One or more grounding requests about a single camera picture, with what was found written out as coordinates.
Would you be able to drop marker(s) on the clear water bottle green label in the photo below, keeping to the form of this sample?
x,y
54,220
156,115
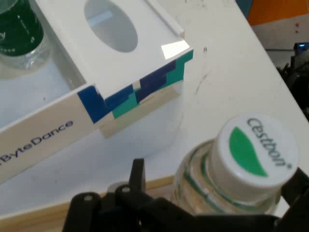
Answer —
x,y
19,31

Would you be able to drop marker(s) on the clear bottle white Cestbon cap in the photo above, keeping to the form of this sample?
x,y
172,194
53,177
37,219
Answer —
x,y
251,154

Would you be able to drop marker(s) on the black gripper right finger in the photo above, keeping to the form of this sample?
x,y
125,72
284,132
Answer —
x,y
298,193

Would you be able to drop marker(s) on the white ByteDance cardboard box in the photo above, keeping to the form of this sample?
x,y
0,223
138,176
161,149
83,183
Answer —
x,y
79,48

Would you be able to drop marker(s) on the black equipment with blue light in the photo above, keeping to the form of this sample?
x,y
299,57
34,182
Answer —
x,y
298,75

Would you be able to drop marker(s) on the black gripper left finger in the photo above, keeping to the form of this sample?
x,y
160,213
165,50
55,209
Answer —
x,y
135,207

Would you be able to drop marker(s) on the light wooden board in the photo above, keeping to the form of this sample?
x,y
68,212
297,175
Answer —
x,y
36,217

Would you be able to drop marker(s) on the orange panel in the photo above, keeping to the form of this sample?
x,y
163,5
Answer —
x,y
277,9

